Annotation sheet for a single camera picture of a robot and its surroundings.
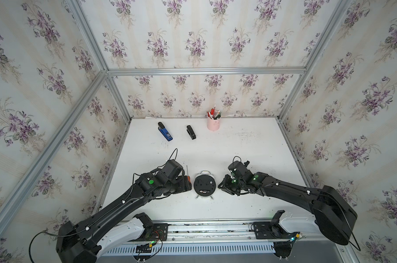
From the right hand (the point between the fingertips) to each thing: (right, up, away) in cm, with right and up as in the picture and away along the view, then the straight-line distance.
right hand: (219, 188), depth 82 cm
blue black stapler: (-34, +29, +27) cm, 52 cm away
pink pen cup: (-1, +35, +25) cm, 43 cm away
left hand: (-15, +3, -8) cm, 17 cm away
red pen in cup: (-1, +43, +26) cm, 50 cm away
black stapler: (-16, +29, +26) cm, 42 cm away
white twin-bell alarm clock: (-7, +1, +2) cm, 8 cm away
